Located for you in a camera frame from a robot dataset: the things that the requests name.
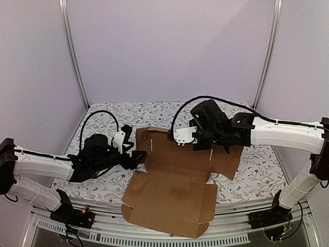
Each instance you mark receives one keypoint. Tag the right aluminium frame post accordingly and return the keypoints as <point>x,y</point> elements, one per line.
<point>269,53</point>

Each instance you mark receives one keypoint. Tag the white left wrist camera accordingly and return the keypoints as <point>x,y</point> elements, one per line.
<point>121,138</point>

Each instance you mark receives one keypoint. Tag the floral patterned table mat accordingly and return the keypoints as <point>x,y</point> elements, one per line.
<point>258,176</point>

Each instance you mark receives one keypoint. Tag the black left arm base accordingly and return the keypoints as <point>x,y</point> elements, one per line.
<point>67,214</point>

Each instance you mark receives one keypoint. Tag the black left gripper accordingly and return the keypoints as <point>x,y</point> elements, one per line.
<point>133,163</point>

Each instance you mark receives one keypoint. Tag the aluminium frame post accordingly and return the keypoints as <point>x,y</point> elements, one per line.
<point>269,53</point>
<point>72,53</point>

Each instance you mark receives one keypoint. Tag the brown cardboard box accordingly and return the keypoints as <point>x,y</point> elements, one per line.
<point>172,195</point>

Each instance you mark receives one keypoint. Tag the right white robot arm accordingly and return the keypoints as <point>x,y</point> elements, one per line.
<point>247,129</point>

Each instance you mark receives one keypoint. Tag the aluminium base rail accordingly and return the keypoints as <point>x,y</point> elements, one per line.
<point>229,227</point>

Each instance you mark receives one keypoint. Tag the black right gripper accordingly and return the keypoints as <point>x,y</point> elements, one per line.
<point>205,139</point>

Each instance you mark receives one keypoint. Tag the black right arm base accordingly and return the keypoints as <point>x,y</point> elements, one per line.
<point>275,215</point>

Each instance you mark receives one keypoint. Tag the left aluminium frame post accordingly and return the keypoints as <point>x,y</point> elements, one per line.
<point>72,53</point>

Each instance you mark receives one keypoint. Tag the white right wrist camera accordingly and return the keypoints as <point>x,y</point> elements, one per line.
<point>183,136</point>

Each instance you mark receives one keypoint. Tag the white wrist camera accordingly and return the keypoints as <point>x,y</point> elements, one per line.
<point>183,136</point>
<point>121,138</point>

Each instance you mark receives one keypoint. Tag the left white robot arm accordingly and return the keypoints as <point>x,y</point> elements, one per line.
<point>96,158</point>

